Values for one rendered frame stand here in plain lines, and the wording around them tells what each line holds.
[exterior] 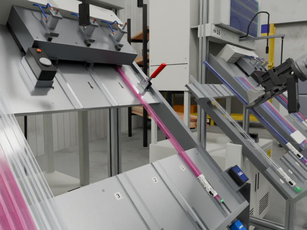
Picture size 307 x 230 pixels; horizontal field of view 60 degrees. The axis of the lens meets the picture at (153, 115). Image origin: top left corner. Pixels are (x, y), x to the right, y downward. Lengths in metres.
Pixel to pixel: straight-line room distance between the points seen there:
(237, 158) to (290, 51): 7.17
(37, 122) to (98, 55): 3.53
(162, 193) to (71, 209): 0.21
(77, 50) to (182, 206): 0.46
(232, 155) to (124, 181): 0.57
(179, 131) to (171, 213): 0.30
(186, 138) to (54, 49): 0.43
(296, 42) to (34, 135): 6.67
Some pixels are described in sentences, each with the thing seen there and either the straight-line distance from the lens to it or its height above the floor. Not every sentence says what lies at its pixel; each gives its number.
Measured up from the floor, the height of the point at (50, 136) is 0.79.
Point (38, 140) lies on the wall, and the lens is 4.30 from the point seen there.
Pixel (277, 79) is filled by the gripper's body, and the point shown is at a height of 1.05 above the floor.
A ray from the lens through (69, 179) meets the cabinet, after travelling 1.26.
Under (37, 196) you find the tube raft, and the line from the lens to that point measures 0.45.
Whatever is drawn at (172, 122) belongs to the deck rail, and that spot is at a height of 0.92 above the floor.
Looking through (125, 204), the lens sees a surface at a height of 0.81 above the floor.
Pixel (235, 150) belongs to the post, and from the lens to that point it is 1.02.
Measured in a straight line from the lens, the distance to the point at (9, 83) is 0.61.
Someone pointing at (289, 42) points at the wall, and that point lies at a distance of 8.14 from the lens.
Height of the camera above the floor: 1.03
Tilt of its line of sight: 6 degrees down
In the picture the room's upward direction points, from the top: straight up
